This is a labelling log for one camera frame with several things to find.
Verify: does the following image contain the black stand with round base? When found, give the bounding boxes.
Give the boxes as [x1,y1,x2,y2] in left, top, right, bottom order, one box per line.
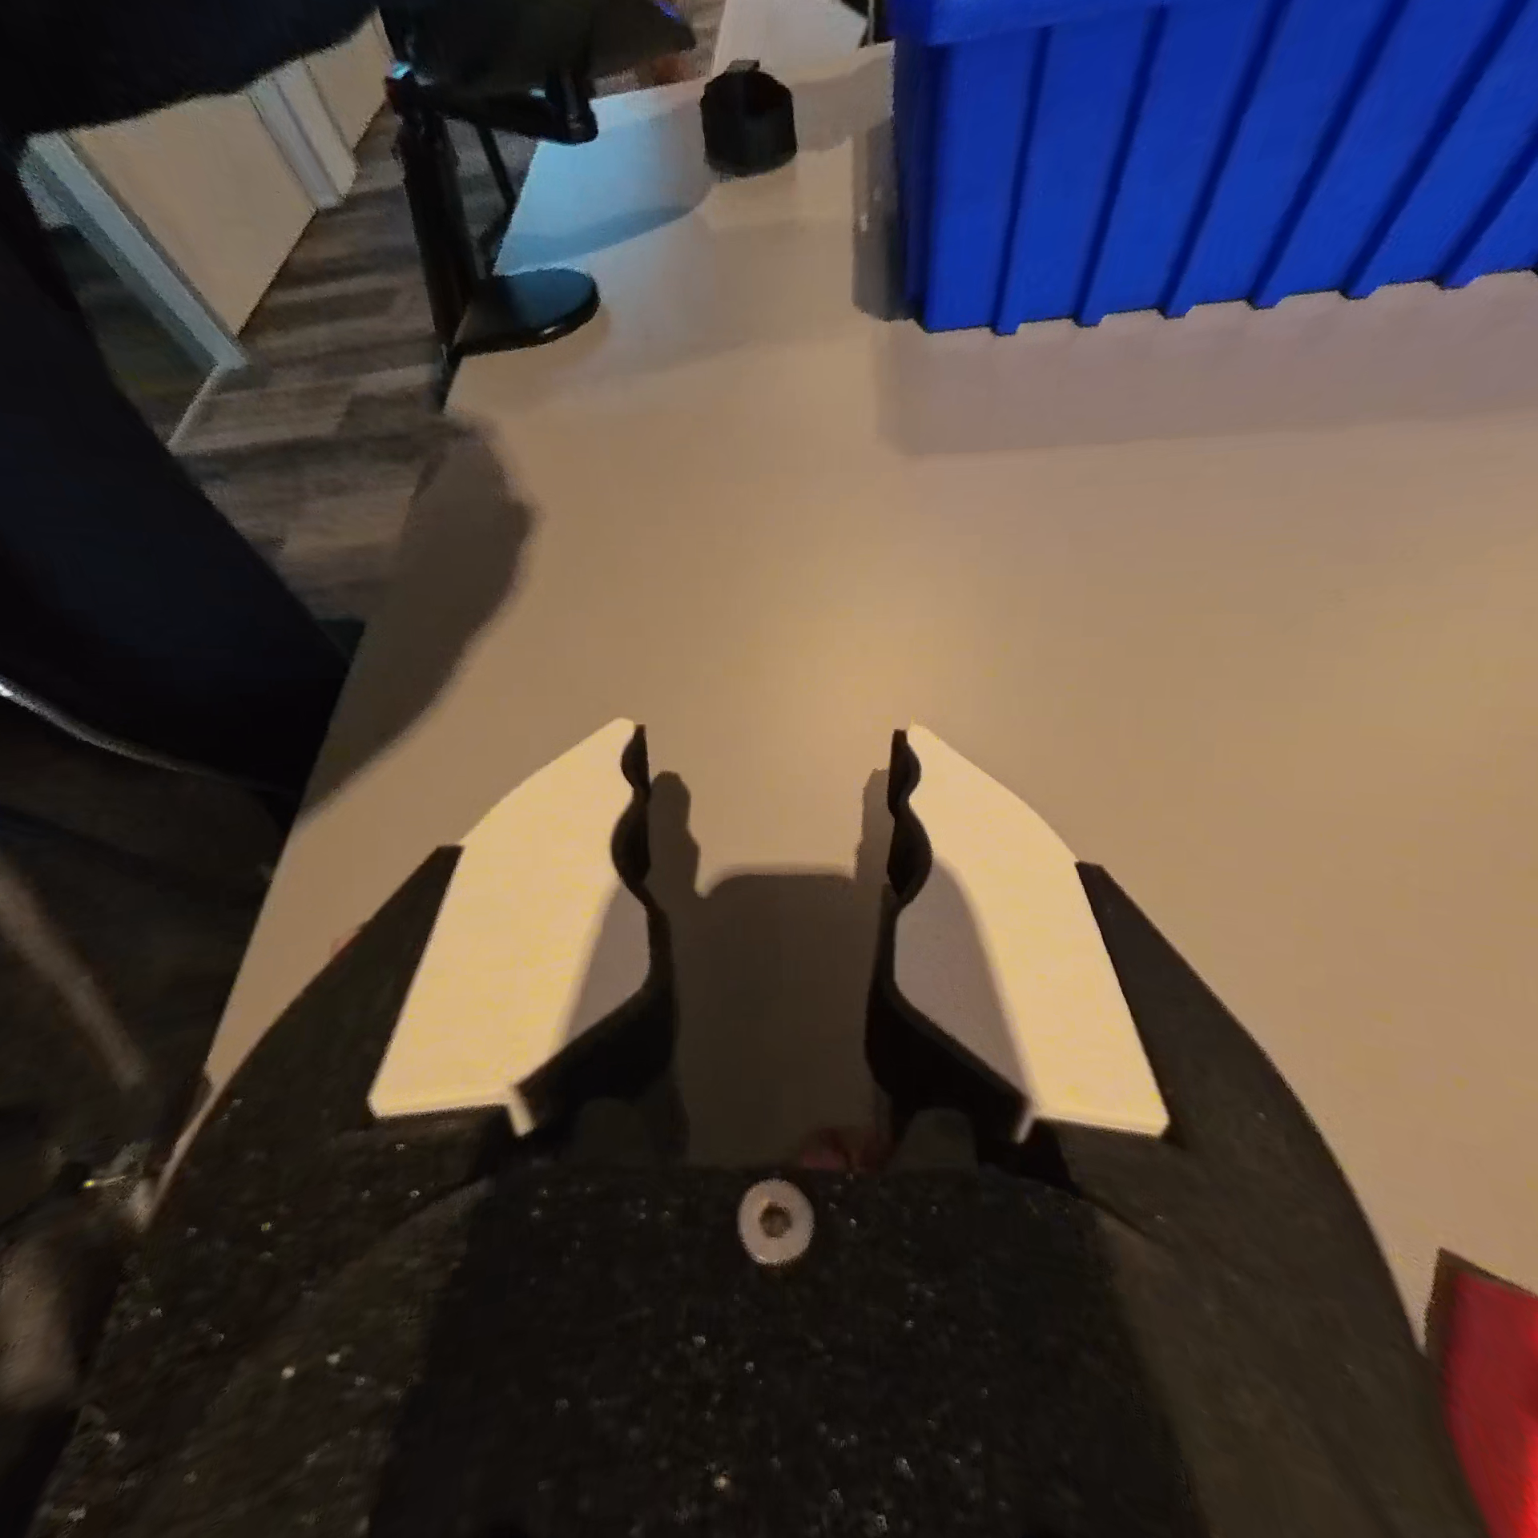
[384,60,601,373]

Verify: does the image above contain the person's dark clothing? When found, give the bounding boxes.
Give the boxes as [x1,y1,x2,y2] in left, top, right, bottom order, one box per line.
[0,0,385,842]

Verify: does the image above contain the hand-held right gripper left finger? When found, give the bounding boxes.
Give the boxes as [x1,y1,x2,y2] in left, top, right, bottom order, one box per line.
[363,717,677,1138]

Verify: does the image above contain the red box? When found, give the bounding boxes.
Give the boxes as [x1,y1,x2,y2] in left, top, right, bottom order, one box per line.
[1427,1248,1538,1538]

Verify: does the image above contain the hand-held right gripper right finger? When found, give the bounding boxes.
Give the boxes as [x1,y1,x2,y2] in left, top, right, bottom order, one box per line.
[863,721,1171,1146]

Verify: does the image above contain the black cylindrical holder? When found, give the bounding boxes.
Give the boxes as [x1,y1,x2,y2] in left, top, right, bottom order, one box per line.
[699,56,799,175]

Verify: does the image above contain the blue ribbed plastic bin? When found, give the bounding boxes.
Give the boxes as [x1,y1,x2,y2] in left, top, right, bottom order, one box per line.
[885,0,1538,335]

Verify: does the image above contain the white cabinet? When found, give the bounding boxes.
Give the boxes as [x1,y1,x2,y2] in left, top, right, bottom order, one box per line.
[21,18,396,373]

